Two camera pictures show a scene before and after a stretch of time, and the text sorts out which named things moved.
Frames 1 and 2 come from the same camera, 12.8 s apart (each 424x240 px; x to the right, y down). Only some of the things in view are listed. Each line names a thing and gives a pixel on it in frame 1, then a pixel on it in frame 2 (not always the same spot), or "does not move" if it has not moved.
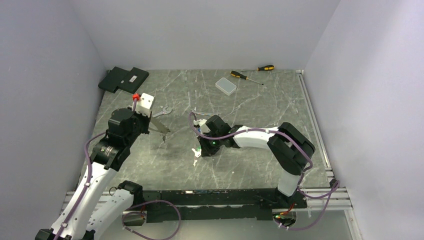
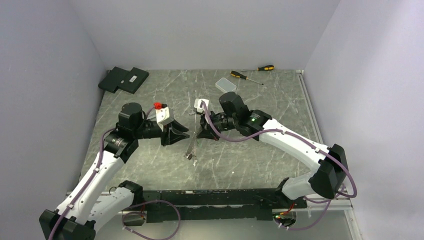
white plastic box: x=226 y=86 does not move
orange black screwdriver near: x=236 y=74 does not move
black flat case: x=129 y=81 does not move
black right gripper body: x=211 y=146 -> x=222 y=122
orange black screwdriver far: x=264 y=68 does not move
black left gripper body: x=141 y=125 -> x=149 y=130
